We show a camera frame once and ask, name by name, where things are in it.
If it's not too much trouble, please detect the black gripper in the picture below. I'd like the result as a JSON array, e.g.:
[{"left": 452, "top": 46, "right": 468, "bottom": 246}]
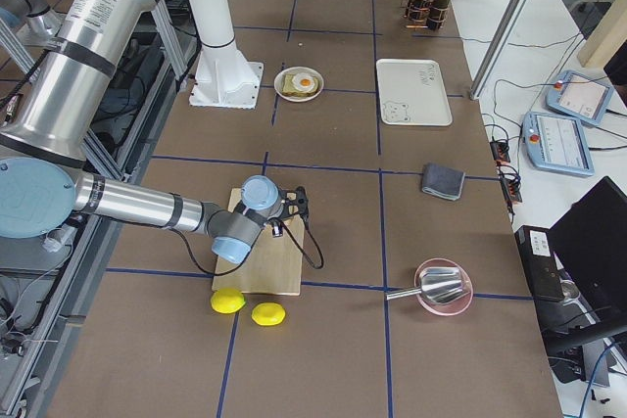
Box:
[{"left": 280, "top": 186, "right": 310, "bottom": 222}]

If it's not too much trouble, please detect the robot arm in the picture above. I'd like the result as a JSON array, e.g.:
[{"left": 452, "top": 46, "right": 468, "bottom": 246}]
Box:
[
  {"left": 1, "top": 0, "right": 63, "bottom": 46},
  {"left": 1, "top": 0, "right": 307, "bottom": 264}
]

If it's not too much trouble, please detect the cream bear serving tray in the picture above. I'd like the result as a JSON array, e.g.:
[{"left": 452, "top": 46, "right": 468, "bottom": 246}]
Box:
[{"left": 376, "top": 59, "right": 453, "bottom": 126}]

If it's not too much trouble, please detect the wooden cutting board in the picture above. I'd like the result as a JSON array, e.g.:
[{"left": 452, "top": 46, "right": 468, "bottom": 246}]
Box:
[{"left": 212, "top": 191, "right": 305, "bottom": 296}]

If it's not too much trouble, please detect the bottom bread slice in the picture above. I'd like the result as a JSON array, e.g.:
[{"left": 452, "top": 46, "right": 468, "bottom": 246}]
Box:
[{"left": 280, "top": 71, "right": 319, "bottom": 98}]

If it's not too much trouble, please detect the fried egg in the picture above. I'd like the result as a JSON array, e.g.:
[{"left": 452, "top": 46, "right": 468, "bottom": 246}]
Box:
[{"left": 292, "top": 72, "right": 316, "bottom": 93}]

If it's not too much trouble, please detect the white round plate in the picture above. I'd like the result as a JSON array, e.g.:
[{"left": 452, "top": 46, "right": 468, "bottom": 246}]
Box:
[{"left": 274, "top": 67, "right": 324, "bottom": 103}]

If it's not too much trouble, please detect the grey folded cloth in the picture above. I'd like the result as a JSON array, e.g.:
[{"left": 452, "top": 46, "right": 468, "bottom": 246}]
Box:
[{"left": 421, "top": 163, "right": 465, "bottom": 201}]

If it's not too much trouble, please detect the metal scoop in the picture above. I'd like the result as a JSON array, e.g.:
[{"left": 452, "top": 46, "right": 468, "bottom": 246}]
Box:
[{"left": 386, "top": 266, "right": 468, "bottom": 305}]

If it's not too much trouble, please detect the pink bowl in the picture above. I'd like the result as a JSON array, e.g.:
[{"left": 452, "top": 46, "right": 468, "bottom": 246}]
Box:
[{"left": 414, "top": 257, "right": 474, "bottom": 316}]

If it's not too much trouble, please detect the blue teach pendant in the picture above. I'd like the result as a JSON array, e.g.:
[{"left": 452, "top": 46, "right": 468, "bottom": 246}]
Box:
[
  {"left": 522, "top": 112, "right": 595, "bottom": 177},
  {"left": 546, "top": 70, "right": 613, "bottom": 126}
]

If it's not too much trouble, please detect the black monitor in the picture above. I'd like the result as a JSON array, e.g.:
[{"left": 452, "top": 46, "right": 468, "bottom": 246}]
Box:
[{"left": 549, "top": 176, "right": 627, "bottom": 312}]

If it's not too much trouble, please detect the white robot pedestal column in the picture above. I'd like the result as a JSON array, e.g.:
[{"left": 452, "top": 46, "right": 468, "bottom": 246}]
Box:
[{"left": 189, "top": 0, "right": 264, "bottom": 109}]

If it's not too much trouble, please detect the copper wire bottle rack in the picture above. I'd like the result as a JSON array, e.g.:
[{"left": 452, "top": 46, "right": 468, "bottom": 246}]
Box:
[{"left": 405, "top": 0, "right": 448, "bottom": 30}]

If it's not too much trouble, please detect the aluminium frame post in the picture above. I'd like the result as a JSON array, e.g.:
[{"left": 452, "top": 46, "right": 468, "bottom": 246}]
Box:
[{"left": 469, "top": 0, "right": 528, "bottom": 100}]

